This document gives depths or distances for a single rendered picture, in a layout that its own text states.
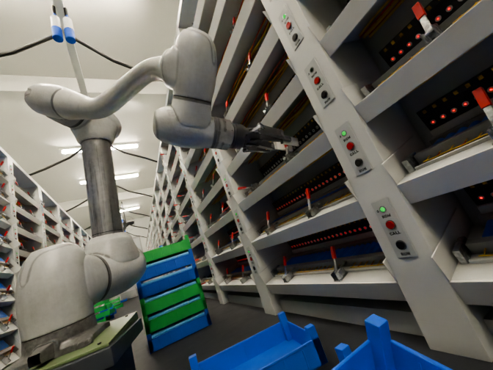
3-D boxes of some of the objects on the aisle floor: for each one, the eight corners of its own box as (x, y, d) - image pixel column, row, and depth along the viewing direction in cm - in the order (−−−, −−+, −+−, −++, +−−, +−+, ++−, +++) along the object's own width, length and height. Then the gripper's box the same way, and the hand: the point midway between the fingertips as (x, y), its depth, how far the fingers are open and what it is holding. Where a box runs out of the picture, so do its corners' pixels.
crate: (200, 441, 42) (188, 392, 44) (196, 389, 60) (188, 356, 62) (328, 362, 52) (314, 324, 54) (291, 338, 70) (282, 310, 72)
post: (492, 363, 37) (203, -170, 80) (430, 349, 45) (197, -129, 88) (524, 309, 46) (252, -141, 89) (469, 305, 54) (242, -107, 97)
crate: (150, 354, 104) (146, 335, 106) (151, 343, 121) (147, 327, 123) (211, 324, 117) (207, 307, 119) (205, 318, 134) (201, 304, 136)
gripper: (222, 158, 73) (284, 165, 83) (240, 130, 60) (312, 142, 69) (221, 139, 76) (281, 147, 85) (238, 107, 62) (307, 121, 72)
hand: (286, 143), depth 76 cm, fingers open, 3 cm apart
